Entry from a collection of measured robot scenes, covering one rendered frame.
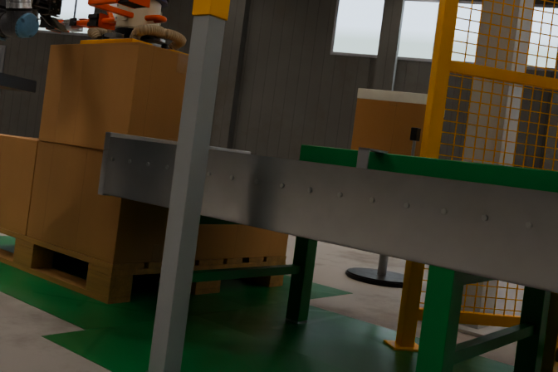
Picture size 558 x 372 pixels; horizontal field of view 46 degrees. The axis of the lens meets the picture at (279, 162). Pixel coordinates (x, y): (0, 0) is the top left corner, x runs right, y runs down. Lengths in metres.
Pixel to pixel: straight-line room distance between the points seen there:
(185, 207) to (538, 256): 0.83
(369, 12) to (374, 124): 7.89
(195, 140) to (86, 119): 1.00
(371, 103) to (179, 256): 1.99
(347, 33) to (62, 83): 8.80
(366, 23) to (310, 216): 9.69
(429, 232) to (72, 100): 1.67
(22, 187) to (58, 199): 0.28
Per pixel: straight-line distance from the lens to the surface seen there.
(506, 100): 2.82
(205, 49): 1.69
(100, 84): 2.57
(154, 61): 2.46
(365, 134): 3.46
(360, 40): 11.20
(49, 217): 2.79
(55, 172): 2.77
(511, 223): 1.40
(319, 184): 1.62
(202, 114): 1.68
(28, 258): 2.91
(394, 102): 3.45
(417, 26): 11.11
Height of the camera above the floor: 0.59
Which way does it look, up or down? level
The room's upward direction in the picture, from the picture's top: 7 degrees clockwise
